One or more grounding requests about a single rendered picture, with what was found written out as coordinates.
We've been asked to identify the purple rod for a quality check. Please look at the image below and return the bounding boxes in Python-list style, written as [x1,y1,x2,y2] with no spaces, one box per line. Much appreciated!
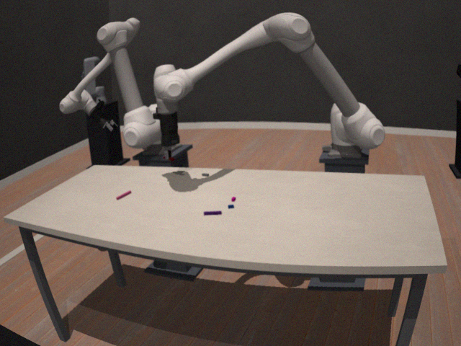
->
[204,211,222,216]

